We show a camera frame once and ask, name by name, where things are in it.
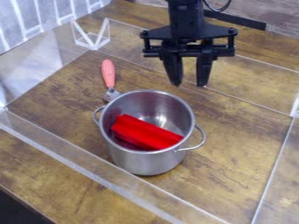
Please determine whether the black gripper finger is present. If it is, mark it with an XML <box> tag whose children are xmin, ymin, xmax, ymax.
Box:
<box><xmin>160</xmin><ymin>49</ymin><xmax>183</xmax><ymax>86</ymax></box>
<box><xmin>197</xmin><ymin>53</ymin><xmax>213</xmax><ymax>87</ymax></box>

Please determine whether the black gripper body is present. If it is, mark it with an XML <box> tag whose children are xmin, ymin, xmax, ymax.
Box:
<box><xmin>140</xmin><ymin>0</ymin><xmax>239</xmax><ymax>59</ymax></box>

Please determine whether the red rectangular block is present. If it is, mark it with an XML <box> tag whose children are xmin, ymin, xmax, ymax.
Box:
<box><xmin>111</xmin><ymin>114</ymin><xmax>183</xmax><ymax>151</ymax></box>

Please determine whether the silver steel pot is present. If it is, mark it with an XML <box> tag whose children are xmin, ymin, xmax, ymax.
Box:
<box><xmin>94</xmin><ymin>89</ymin><xmax>206</xmax><ymax>176</ymax></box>

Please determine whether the black strip on table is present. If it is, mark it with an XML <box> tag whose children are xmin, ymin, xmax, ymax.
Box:
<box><xmin>203</xmin><ymin>10</ymin><xmax>267</xmax><ymax>31</ymax></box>

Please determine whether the black cable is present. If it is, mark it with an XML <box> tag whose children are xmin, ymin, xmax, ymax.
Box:
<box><xmin>202</xmin><ymin>0</ymin><xmax>234</xmax><ymax>13</ymax></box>

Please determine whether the spatula with pink handle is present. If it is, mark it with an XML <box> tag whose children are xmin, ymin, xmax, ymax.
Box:
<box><xmin>100</xmin><ymin>59</ymin><xmax>120</xmax><ymax>102</ymax></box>

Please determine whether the clear acrylic enclosure wall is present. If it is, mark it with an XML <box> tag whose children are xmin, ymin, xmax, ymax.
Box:
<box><xmin>0</xmin><ymin>17</ymin><xmax>299</xmax><ymax>224</ymax></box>

